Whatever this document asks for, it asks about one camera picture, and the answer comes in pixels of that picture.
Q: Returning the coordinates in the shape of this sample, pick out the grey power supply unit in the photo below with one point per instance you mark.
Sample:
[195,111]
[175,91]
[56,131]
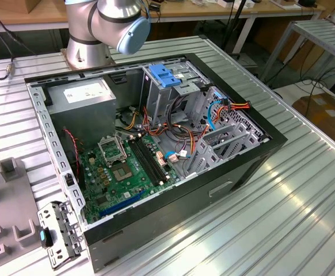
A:
[81,115]

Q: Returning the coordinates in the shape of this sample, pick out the black PC case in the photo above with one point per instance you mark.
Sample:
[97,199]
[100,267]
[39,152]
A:
[170,218]

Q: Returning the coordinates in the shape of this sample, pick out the blue plastic drive latch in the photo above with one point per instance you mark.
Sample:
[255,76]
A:
[163,76]

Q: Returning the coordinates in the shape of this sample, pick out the blue expansion slot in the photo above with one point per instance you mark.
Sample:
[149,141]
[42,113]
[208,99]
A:
[121,204]

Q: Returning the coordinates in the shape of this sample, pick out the grey metal disk bay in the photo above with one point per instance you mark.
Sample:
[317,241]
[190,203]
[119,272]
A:
[212,159]

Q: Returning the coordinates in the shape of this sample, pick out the black RAM slot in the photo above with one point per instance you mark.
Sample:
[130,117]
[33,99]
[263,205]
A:
[144,162]
[153,159]

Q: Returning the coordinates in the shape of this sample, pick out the metal slot bracket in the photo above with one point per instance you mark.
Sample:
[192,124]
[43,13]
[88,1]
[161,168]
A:
[45,215]

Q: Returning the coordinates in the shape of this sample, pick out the grey metal drive cage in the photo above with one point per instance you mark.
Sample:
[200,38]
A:
[159,100]

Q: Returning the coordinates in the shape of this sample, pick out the CPU socket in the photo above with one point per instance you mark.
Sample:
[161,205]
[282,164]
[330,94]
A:
[122,172]

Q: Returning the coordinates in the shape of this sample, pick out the grey parts rack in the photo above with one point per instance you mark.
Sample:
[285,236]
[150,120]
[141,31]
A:
[9,204]

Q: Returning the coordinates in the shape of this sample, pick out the large cardboard box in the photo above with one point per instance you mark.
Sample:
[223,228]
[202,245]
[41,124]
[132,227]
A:
[325,115]

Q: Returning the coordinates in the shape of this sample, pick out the small brown cardboard box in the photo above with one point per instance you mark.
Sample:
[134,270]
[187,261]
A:
[30,5]

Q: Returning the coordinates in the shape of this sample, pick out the black clip with teal tab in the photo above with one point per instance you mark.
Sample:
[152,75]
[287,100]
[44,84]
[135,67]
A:
[47,238]

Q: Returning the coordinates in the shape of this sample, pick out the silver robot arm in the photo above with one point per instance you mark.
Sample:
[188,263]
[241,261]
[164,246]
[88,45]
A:
[81,51]

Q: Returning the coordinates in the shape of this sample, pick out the wooden desk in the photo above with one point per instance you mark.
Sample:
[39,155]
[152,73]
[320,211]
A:
[213,11]

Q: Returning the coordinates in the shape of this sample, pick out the green motherboard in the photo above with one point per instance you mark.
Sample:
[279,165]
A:
[112,189]

